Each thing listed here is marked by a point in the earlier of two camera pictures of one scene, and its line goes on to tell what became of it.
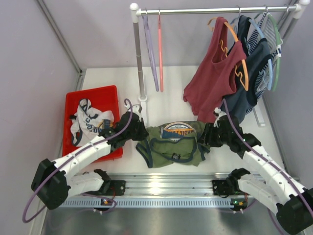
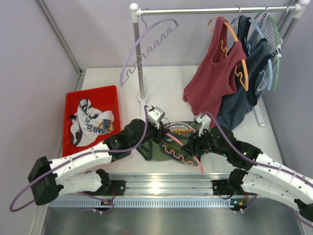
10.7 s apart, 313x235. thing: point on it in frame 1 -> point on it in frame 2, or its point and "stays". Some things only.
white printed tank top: [85, 127] stays
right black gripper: [207, 137] -> [194, 140]
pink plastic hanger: [160, 52] -> [175, 139]
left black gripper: [141, 128] -> [159, 133]
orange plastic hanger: [246, 88] stays
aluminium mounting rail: [167, 184] stays
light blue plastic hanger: [270, 80] stays
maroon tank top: [212, 83] stays
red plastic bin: [103, 99] stays
